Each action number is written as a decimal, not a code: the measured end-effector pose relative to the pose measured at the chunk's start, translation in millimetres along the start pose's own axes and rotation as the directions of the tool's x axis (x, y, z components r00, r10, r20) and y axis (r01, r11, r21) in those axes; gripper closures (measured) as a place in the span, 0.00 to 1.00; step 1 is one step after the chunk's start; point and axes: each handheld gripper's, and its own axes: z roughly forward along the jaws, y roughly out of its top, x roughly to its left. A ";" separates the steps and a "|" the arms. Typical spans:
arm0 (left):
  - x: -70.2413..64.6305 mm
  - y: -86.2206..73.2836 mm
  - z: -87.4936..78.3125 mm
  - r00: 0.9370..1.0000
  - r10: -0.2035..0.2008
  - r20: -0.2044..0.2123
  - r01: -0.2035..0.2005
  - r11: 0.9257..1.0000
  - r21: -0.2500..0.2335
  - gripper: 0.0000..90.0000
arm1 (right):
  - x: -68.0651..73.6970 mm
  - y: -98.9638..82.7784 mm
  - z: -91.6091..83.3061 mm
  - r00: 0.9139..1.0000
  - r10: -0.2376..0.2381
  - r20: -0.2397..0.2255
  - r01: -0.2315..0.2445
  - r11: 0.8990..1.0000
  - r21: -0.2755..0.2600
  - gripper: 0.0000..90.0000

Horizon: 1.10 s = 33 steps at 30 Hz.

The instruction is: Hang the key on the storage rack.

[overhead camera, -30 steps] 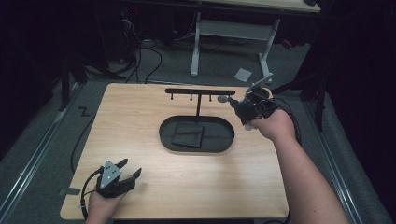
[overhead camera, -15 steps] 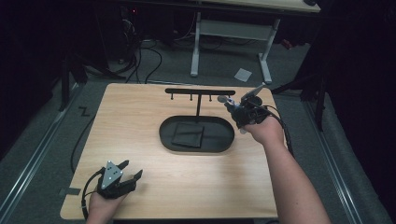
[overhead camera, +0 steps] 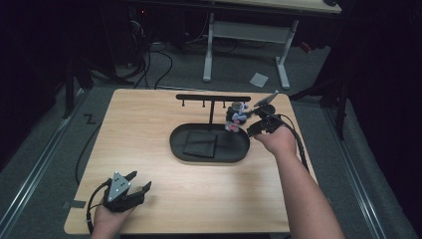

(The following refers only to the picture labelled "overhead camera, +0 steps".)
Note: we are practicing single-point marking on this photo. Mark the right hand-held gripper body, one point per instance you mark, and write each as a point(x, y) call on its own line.
point(270, 123)

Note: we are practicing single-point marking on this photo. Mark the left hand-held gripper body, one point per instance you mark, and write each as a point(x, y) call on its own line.
point(121, 197)

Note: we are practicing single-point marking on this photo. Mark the black key rack with tray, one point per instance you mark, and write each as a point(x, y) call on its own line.
point(179, 150)

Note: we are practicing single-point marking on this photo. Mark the person's right hand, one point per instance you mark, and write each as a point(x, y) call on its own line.
point(278, 141)

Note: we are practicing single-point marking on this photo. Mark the person's left hand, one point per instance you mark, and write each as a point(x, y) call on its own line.
point(107, 224)

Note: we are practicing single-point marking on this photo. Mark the grey paper sheet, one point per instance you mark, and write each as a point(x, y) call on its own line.
point(259, 80)

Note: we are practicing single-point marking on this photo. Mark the grey tape strip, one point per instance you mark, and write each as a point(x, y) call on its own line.
point(75, 204)

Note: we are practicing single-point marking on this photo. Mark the black tripod stand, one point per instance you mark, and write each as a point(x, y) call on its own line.
point(335, 96)

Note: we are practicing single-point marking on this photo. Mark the white-legged wooden desk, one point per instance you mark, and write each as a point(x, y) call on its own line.
point(249, 31)

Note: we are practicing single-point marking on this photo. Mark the black metal stand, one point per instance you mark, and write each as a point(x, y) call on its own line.
point(71, 86)

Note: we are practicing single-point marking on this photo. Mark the metal floor rail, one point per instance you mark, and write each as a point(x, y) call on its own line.
point(358, 186)
point(30, 182)

